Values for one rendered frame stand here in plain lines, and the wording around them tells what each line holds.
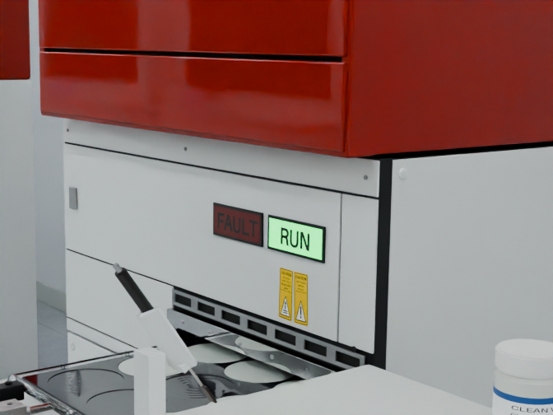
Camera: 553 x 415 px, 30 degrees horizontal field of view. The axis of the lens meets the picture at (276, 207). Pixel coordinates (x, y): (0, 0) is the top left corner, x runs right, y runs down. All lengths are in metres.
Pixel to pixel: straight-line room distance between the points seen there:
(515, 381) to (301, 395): 0.26
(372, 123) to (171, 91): 0.38
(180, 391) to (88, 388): 0.12
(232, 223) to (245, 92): 0.22
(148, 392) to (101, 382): 0.39
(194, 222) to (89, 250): 0.35
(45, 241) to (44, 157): 0.44
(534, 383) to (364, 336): 0.32
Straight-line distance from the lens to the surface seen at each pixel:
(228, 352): 1.56
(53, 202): 5.34
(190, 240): 1.59
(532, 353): 1.05
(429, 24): 1.31
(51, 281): 5.45
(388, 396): 1.19
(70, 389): 1.42
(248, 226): 1.46
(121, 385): 1.42
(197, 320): 1.58
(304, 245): 1.36
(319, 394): 1.19
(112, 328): 1.83
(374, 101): 1.24
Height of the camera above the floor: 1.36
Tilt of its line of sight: 9 degrees down
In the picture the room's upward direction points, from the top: 1 degrees clockwise
